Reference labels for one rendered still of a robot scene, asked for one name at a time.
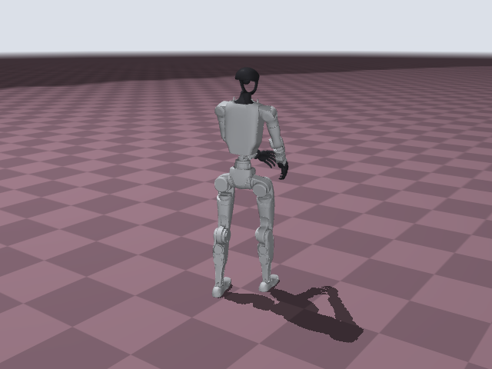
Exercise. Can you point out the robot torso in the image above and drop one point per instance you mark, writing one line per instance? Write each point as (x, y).
(243, 135)

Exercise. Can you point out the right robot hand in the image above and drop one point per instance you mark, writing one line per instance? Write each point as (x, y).
(284, 170)

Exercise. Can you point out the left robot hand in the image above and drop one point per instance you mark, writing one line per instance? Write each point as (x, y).
(265, 155)

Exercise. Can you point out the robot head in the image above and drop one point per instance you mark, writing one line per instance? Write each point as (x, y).
(245, 75)

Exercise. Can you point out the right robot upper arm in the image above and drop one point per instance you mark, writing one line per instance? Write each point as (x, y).
(269, 114)

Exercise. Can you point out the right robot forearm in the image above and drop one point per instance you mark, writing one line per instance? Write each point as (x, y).
(280, 154)

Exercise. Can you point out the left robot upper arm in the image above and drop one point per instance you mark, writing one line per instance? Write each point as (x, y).
(219, 111)

